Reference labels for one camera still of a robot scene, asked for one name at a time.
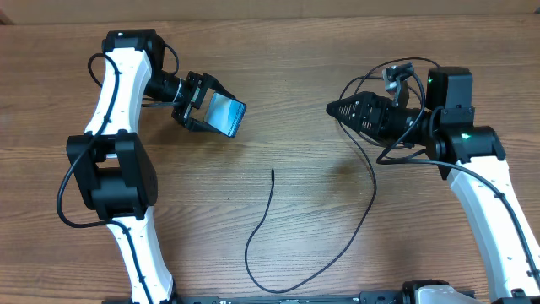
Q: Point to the blue Galaxy smartphone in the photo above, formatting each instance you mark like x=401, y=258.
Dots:
x=225, y=114

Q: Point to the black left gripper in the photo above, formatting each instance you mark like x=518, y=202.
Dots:
x=201, y=84

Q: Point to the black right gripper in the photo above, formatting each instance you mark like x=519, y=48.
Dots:
x=365, y=105

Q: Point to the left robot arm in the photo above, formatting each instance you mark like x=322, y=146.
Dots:
x=114, y=173

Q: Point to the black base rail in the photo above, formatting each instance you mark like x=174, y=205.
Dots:
x=364, y=297

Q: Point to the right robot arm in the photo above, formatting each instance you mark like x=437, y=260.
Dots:
x=441, y=132

